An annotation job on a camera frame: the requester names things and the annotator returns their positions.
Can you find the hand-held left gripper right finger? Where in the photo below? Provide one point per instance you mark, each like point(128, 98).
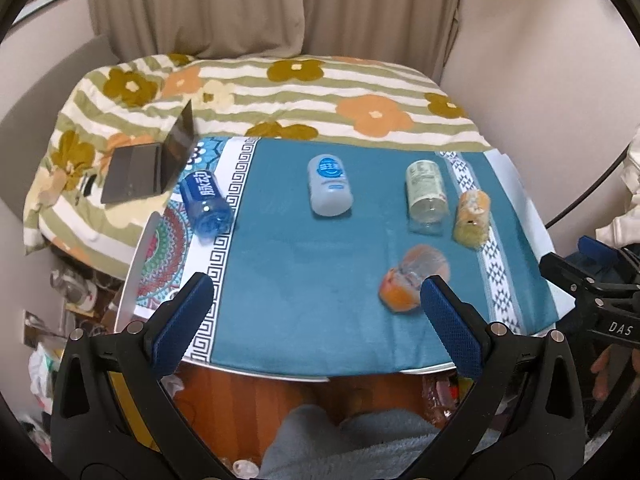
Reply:
point(452, 327)

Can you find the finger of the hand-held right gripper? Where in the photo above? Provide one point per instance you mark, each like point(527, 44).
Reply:
point(562, 269)
point(592, 247)

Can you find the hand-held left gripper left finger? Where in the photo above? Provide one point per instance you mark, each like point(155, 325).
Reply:
point(184, 327)

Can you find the yellow orange plastic cup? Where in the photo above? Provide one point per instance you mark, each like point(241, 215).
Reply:
point(471, 219)

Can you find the white cup with blue label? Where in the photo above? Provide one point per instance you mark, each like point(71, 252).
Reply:
point(329, 186)

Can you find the person's right hand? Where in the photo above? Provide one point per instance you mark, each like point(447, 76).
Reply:
point(602, 372)

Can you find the white cloth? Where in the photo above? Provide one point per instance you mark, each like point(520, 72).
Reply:
point(627, 195)

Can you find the white folding table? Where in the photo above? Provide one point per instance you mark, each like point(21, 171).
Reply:
point(132, 280)

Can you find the blue drink bottle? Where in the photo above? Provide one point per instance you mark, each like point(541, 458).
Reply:
point(205, 204)

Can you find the teal patterned tablecloth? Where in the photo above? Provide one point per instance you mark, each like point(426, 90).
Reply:
point(320, 280)

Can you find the white plastic bag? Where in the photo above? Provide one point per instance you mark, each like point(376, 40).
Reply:
point(42, 367)

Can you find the person's grey trouser legs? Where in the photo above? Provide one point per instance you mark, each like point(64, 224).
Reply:
point(350, 445)

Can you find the grey laptop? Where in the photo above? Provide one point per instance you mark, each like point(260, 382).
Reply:
point(150, 165)

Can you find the floral striped blanket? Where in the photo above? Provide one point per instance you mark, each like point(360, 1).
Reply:
point(280, 100)

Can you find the beige curtain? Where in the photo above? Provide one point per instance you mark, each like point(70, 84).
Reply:
point(270, 10)

